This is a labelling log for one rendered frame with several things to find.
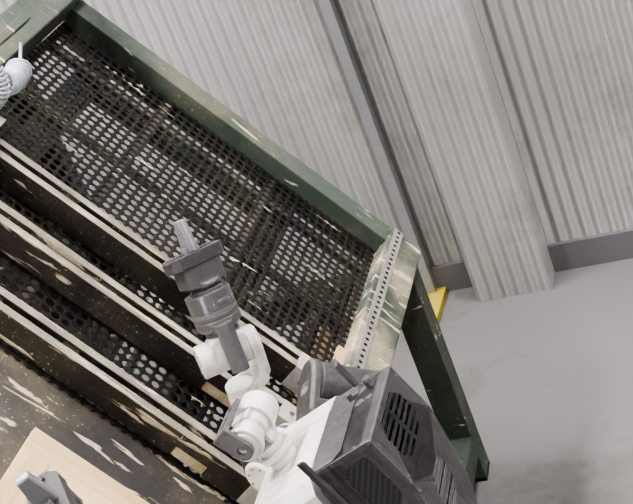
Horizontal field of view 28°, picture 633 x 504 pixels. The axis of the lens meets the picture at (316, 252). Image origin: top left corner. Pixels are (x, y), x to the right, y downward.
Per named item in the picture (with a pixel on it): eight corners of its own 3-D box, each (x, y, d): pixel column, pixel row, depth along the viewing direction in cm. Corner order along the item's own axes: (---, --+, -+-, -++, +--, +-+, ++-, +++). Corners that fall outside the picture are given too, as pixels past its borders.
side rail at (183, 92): (363, 264, 369) (386, 239, 364) (53, 37, 352) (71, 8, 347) (368, 250, 376) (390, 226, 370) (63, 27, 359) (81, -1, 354)
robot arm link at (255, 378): (248, 316, 236) (266, 373, 242) (204, 335, 234) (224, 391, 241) (259, 332, 230) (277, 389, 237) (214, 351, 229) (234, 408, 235)
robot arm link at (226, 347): (232, 298, 237) (254, 353, 239) (179, 320, 235) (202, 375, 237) (243, 305, 227) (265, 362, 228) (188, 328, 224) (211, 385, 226)
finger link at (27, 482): (30, 470, 169) (57, 495, 173) (11, 484, 169) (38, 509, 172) (33, 477, 168) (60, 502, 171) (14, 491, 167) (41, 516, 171)
